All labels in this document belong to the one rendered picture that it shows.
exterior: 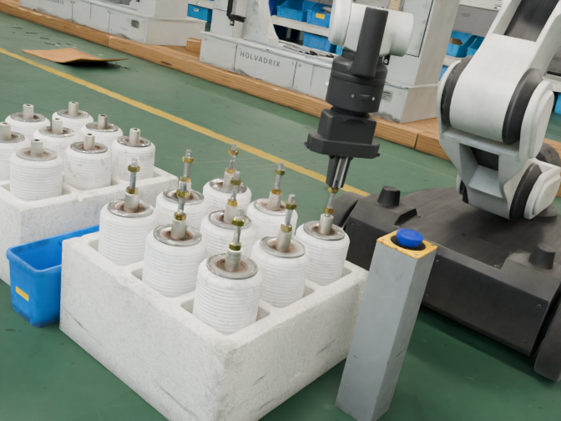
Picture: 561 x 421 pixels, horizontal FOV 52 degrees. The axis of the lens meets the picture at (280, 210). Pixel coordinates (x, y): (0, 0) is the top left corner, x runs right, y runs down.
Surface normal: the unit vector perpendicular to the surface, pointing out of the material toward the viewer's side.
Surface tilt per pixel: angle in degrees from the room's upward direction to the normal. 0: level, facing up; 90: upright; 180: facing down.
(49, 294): 92
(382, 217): 45
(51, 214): 90
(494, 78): 54
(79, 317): 90
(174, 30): 90
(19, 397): 0
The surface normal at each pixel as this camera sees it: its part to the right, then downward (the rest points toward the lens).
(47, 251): 0.79, 0.32
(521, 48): -0.40, -0.37
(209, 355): -0.62, 0.19
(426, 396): 0.17, -0.92
